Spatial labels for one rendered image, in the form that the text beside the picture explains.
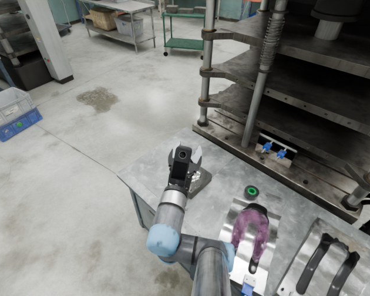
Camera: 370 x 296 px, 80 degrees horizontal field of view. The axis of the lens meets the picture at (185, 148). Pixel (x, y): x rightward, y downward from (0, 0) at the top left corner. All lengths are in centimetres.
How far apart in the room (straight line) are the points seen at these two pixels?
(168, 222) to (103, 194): 200
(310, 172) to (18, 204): 270
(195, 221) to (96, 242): 118
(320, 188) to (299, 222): 34
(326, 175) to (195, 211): 95
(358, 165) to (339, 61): 59
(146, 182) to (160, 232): 95
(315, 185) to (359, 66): 76
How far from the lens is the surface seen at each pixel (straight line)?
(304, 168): 178
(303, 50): 140
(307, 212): 153
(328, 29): 160
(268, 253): 122
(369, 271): 134
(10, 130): 374
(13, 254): 256
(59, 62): 463
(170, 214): 57
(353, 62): 136
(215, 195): 142
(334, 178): 181
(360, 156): 164
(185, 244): 65
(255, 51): 203
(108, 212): 239
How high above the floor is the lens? 197
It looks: 44 degrees down
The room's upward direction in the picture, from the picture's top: straight up
